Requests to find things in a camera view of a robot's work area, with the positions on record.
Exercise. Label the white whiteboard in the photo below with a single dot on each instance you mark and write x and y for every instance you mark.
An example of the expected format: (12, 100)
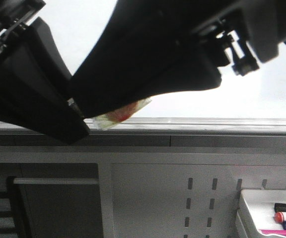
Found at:
(77, 25)

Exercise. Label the white plastic marker tray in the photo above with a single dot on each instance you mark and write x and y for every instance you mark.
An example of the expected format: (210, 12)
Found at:
(256, 212)

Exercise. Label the white slotted metal panel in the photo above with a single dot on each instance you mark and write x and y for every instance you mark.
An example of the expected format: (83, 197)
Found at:
(193, 195)

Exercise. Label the pink item in tray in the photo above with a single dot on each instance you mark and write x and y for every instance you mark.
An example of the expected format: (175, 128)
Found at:
(274, 232)

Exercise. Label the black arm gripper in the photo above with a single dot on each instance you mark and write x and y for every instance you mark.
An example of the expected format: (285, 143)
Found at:
(251, 29)

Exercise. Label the dark cabinet with handle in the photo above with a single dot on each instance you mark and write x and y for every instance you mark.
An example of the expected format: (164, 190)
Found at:
(50, 201)

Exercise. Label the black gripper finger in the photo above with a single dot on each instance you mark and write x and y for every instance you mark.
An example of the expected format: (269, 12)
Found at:
(146, 49)
(34, 86)

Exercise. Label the white whiteboard marker black tip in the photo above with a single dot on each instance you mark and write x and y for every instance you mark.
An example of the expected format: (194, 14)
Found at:
(112, 118)

